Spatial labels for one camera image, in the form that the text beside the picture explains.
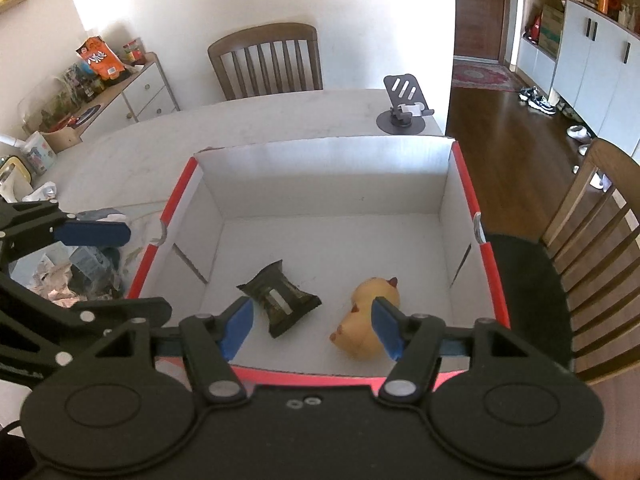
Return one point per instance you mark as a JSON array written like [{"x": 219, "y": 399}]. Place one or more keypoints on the white slipper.
[{"x": 578, "y": 132}]

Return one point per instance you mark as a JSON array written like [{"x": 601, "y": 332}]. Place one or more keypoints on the red cardboard box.
[{"x": 325, "y": 240}]

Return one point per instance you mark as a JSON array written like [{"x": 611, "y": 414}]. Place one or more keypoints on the glass dome with plants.
[{"x": 45, "y": 105}]

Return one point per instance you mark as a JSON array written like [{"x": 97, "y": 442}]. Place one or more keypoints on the brown wooden door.
[{"x": 480, "y": 10}]

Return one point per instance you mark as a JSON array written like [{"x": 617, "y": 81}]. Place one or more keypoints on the silver foil packet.
[{"x": 55, "y": 280}]

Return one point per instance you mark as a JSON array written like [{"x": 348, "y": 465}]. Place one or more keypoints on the pair of dark sneakers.
[{"x": 537, "y": 100}]

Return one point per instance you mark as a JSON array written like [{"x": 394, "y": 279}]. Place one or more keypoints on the cardboard carton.
[{"x": 550, "y": 30}]

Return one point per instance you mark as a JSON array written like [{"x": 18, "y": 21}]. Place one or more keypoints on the dark round plate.
[{"x": 87, "y": 114}]

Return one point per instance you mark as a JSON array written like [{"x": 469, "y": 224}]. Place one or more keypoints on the orange snack bag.
[{"x": 100, "y": 57}]

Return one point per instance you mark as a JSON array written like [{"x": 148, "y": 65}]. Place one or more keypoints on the low grey shoe cabinet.
[{"x": 532, "y": 65}]

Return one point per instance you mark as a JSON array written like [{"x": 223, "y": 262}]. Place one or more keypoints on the dark snack packet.
[{"x": 280, "y": 295}]

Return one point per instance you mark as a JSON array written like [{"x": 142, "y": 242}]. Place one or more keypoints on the yellow toy duck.
[{"x": 357, "y": 325}]

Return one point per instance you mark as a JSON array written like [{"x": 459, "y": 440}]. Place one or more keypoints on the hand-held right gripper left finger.
[{"x": 237, "y": 327}]

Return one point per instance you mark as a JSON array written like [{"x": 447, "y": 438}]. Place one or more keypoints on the grey phone stand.
[{"x": 400, "y": 125}]

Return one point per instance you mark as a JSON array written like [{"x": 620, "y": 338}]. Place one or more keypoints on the white drawer sideboard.
[{"x": 150, "y": 90}]

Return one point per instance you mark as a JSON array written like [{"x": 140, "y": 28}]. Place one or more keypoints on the red patterned rug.
[{"x": 482, "y": 75}]

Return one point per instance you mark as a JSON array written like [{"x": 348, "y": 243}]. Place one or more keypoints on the brown slatted wooden chair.
[{"x": 260, "y": 35}]

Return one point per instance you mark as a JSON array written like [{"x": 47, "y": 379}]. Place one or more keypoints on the white printed container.
[{"x": 40, "y": 155}]

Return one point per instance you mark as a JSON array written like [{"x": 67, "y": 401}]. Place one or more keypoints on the orange jug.
[{"x": 605, "y": 4}]

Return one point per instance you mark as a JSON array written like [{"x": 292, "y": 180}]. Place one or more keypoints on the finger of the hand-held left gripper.
[
  {"x": 145, "y": 310},
  {"x": 92, "y": 232}
]

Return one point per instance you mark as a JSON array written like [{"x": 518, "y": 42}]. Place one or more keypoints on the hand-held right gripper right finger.
[{"x": 387, "y": 330}]

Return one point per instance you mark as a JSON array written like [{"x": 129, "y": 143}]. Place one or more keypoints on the black seat cushion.
[{"x": 530, "y": 285}]

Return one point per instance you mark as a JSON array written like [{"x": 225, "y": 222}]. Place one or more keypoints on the light wooden chair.
[{"x": 620, "y": 155}]

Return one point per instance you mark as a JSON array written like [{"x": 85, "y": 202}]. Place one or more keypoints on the red can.
[{"x": 133, "y": 51}]

